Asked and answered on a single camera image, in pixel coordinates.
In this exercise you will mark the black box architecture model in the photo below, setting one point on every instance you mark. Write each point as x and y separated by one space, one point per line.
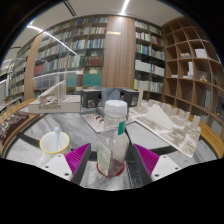
90 98
130 97

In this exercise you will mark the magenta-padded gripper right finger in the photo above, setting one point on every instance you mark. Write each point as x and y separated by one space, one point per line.
148 160

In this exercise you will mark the brown model on wooden board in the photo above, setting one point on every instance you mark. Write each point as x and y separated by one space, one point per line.
13 125

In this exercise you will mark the clear plastic bottle white cap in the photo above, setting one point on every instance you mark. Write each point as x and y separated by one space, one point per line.
111 146

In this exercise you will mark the light blue spoon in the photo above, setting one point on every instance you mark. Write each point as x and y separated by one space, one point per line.
57 136

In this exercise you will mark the tall bookshelf unit with books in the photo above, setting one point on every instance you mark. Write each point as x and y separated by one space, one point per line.
76 56

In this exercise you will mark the large white city model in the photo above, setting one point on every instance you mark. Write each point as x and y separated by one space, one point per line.
166 130

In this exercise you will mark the wooden cubby shelf unit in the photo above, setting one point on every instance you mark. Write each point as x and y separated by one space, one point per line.
190 83

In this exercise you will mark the white cup yellow rim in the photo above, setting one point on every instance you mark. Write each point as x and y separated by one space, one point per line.
48 145

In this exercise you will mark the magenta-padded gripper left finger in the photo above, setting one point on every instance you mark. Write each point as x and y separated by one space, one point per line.
75 160

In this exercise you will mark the white building architecture model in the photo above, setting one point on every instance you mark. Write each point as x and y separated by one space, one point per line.
53 103

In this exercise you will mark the small flat white model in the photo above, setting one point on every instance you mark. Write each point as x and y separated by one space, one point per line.
93 121

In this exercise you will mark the flat round red coaster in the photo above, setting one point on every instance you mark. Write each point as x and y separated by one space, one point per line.
120 170

